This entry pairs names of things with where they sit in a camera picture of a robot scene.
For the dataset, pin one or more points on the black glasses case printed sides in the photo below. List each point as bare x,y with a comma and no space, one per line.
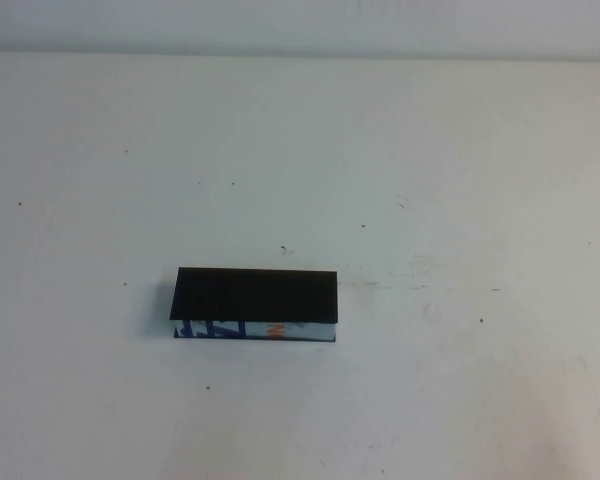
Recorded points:
255,295

